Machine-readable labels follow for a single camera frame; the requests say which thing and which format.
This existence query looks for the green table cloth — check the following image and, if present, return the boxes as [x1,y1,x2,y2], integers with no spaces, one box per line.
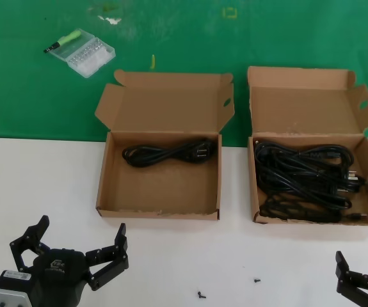
[0,0,368,150]

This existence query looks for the green handled screwdriver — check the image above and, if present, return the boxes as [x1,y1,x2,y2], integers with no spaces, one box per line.
[51,28,85,54]

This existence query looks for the thin black USB cable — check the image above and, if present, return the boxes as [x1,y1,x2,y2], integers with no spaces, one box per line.
[259,194,368,224]

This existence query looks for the clear plastic bit case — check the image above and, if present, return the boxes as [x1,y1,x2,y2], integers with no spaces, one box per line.
[48,34,116,79]

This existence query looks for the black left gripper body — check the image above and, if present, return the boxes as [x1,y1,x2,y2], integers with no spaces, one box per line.
[31,248,88,307]

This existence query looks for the white tape scraps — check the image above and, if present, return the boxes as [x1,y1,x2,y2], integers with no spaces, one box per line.
[97,14,122,26]

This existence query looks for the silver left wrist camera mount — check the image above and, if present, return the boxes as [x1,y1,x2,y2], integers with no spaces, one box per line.
[0,270,34,307]

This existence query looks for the open brown cardboard box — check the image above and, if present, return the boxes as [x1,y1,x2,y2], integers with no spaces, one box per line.
[246,66,368,226]
[94,69,236,221]

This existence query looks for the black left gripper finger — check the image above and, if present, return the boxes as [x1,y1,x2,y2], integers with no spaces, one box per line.
[10,215,50,272]
[84,223,129,291]

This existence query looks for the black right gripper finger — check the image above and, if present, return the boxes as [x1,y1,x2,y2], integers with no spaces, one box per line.
[335,251,368,307]

